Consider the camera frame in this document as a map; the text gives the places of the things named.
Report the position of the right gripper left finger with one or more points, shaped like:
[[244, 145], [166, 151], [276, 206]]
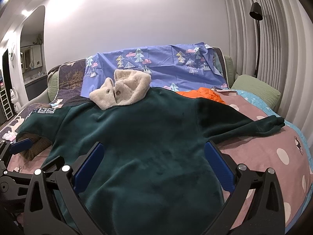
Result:
[[72, 180]]

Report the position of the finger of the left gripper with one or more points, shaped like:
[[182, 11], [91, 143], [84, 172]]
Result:
[[10, 148]]

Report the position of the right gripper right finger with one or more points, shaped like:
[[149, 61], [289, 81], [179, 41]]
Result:
[[266, 212]]

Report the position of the dark green fleece coat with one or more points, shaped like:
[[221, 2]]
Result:
[[154, 177]]

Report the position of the brown fleece garment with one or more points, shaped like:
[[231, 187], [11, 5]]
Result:
[[39, 144]]

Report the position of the white cat figurine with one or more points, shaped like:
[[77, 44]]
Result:
[[15, 100]]

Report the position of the pink polka-dot bedspread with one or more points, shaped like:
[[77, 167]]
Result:
[[286, 152]]

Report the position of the dark tree-print pillow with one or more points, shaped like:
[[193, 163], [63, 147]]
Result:
[[65, 81]]

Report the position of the green pillow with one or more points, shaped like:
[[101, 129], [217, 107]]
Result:
[[267, 93]]

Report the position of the orange puffer jacket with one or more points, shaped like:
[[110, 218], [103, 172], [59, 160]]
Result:
[[202, 93]]

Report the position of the grey pleated curtain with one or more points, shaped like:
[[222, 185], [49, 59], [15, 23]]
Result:
[[286, 53]]

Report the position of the blue tree-print sheet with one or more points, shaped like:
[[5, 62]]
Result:
[[175, 67]]

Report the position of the black floor lamp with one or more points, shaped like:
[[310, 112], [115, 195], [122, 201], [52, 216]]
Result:
[[257, 14]]

